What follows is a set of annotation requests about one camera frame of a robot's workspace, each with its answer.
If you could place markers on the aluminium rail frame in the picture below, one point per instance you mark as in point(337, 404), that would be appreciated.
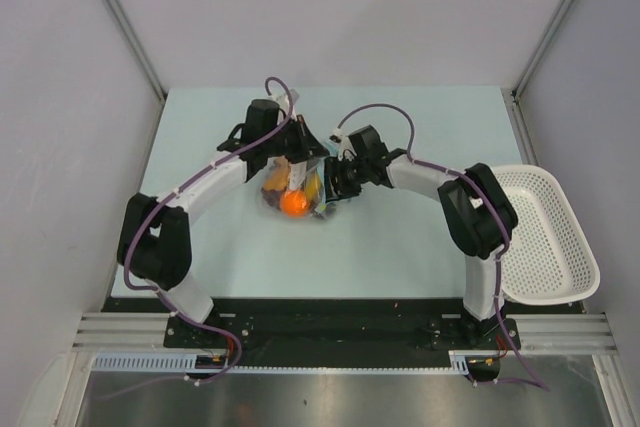
point(532, 333)

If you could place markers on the white slotted cable duct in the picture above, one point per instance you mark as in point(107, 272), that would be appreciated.
point(159, 362)

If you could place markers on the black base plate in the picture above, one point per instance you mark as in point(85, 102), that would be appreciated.
point(355, 356)

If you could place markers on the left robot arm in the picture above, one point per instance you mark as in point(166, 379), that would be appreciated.
point(155, 247)

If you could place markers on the brown fake bread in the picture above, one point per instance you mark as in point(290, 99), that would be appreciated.
point(278, 175)

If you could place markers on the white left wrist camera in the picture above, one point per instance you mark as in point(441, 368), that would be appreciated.
point(286, 102)

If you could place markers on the white perforated plastic basket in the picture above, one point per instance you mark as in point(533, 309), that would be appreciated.
point(549, 261)

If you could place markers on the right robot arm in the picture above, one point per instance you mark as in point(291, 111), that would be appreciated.
point(479, 216)

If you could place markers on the clear zip top bag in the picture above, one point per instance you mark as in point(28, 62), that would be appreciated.
point(297, 176)

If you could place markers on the orange fake fruit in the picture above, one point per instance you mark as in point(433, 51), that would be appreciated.
point(294, 203)

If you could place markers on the dark purple fake grapes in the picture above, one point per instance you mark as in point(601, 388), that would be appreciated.
point(272, 197)

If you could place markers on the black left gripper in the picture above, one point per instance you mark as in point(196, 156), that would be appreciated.
point(308, 146)

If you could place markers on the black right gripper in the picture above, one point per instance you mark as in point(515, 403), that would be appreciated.
point(336, 190)

